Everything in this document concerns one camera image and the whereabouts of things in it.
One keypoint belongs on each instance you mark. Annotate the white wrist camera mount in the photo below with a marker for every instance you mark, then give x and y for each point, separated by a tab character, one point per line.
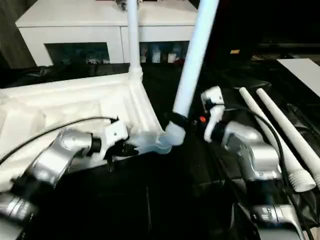
112	135
212	95

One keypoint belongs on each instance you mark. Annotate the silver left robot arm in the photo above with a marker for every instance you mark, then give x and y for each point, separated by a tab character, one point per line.
50	162

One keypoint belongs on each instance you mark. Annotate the white flat board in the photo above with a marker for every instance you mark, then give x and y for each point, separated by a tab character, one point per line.
302	72

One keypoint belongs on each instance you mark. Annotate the grey pleated curtain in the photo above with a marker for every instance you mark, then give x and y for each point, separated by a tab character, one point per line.
12	30

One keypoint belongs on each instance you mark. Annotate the white plastic table top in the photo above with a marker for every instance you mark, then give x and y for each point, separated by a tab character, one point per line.
75	100

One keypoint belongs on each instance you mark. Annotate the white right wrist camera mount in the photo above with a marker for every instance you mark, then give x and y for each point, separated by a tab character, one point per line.
212	95

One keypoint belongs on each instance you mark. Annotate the small yellow label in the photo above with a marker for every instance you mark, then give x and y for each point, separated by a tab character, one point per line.
235	51

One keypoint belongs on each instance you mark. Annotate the white plastic table leg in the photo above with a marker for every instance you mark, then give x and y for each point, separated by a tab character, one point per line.
195	50
275	112
247	100
133	37

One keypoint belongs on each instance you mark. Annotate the white sideboard cabinet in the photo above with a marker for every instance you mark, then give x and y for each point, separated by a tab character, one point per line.
75	30

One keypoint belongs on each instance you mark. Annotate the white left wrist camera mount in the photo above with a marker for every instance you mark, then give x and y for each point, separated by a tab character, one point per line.
112	135

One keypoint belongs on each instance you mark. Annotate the black table mat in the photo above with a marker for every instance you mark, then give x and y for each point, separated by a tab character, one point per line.
175	200

